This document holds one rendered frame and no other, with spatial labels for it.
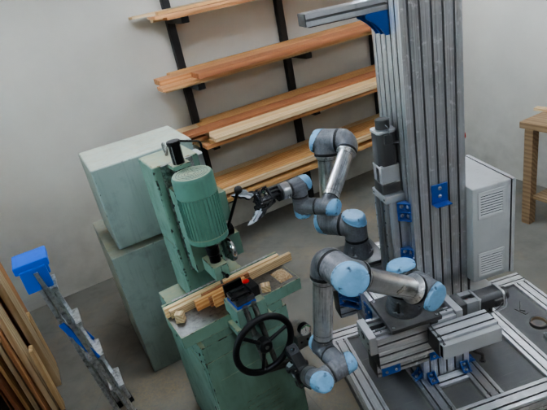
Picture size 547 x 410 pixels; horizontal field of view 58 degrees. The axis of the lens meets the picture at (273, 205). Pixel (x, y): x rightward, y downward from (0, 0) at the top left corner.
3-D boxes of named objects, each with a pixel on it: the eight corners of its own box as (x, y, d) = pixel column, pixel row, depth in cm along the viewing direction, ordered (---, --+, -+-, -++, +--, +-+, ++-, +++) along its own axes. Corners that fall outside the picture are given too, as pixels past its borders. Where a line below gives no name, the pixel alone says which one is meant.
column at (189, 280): (193, 303, 244) (150, 168, 213) (177, 284, 262) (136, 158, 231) (232, 283, 253) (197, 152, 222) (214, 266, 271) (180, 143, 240)
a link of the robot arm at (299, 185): (314, 192, 220) (312, 175, 216) (294, 201, 215) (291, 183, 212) (304, 188, 226) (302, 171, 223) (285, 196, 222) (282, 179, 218)
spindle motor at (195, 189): (199, 253, 206) (179, 185, 193) (183, 238, 220) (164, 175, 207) (235, 236, 213) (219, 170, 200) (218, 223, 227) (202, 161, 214)
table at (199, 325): (192, 362, 199) (189, 351, 197) (167, 325, 224) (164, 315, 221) (314, 296, 223) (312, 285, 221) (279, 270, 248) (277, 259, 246)
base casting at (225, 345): (205, 365, 215) (199, 350, 211) (162, 306, 262) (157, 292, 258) (290, 319, 233) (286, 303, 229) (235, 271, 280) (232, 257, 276)
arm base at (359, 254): (366, 242, 261) (364, 225, 256) (378, 255, 247) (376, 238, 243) (339, 250, 259) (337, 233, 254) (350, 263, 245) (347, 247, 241)
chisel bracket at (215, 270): (217, 285, 220) (213, 268, 217) (205, 272, 232) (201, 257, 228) (232, 277, 223) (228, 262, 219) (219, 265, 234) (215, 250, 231)
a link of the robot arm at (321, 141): (339, 239, 246) (334, 129, 232) (312, 236, 253) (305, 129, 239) (348, 232, 255) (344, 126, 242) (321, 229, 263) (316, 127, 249)
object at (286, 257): (172, 319, 218) (169, 311, 216) (170, 316, 219) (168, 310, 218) (291, 259, 243) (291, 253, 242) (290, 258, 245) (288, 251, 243)
